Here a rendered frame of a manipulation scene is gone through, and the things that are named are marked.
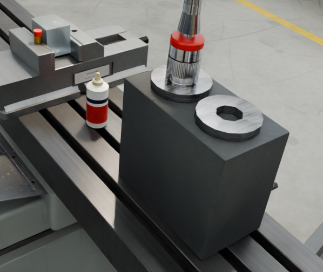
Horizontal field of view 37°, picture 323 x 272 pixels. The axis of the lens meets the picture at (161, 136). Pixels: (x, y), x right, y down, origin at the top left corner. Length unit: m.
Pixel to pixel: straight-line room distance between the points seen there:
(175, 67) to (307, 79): 2.56
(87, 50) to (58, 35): 0.06
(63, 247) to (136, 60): 0.43
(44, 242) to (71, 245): 0.07
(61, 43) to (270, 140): 0.50
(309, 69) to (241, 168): 2.73
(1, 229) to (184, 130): 0.44
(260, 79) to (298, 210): 1.11
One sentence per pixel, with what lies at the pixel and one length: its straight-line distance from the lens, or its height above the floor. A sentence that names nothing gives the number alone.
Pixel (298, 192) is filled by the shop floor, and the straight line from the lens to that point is 2.29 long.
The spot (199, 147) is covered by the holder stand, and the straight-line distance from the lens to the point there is 0.62.
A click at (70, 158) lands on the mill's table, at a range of 0.86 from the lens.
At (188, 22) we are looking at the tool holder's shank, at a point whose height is 1.19.
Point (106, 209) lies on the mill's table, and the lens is 0.77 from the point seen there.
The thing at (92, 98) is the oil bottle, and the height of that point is 0.97.
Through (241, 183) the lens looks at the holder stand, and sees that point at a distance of 0.65.
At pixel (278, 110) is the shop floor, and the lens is 2.81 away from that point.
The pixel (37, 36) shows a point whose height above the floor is 1.03.
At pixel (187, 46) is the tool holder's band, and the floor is 1.16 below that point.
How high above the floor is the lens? 1.45
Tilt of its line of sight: 37 degrees down
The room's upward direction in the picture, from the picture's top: 7 degrees clockwise
